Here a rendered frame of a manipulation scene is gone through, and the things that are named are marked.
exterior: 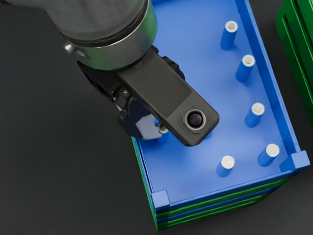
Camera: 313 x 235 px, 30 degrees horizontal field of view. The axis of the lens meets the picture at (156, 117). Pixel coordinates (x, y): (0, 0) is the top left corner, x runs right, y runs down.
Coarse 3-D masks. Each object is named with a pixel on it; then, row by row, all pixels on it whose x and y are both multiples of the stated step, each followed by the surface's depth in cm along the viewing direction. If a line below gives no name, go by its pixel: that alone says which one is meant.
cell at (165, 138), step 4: (156, 124) 75; (160, 124) 75; (160, 128) 75; (164, 128) 74; (164, 132) 75; (168, 132) 75; (164, 136) 76; (168, 136) 77; (160, 140) 79; (164, 140) 78; (168, 140) 80
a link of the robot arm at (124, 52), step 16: (144, 16) 52; (144, 32) 53; (64, 48) 54; (80, 48) 53; (96, 48) 52; (112, 48) 52; (128, 48) 53; (144, 48) 55; (96, 64) 55; (112, 64) 55; (128, 64) 55
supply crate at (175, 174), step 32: (160, 0) 85; (192, 0) 86; (224, 0) 86; (160, 32) 85; (192, 32) 85; (256, 32) 79; (192, 64) 84; (224, 64) 84; (256, 64) 84; (224, 96) 82; (256, 96) 82; (224, 128) 81; (256, 128) 81; (288, 128) 76; (160, 160) 80; (192, 160) 80; (256, 160) 80; (288, 160) 74; (160, 192) 71; (192, 192) 79; (224, 192) 75
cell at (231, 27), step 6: (228, 24) 78; (234, 24) 78; (228, 30) 78; (234, 30) 78; (222, 36) 81; (228, 36) 79; (234, 36) 80; (222, 42) 83; (228, 42) 81; (228, 48) 84
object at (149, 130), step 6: (120, 108) 72; (150, 114) 68; (144, 120) 68; (150, 120) 69; (138, 126) 68; (144, 126) 69; (150, 126) 70; (156, 126) 71; (144, 132) 70; (150, 132) 71; (156, 132) 72; (144, 138) 71; (150, 138) 72; (156, 138) 75
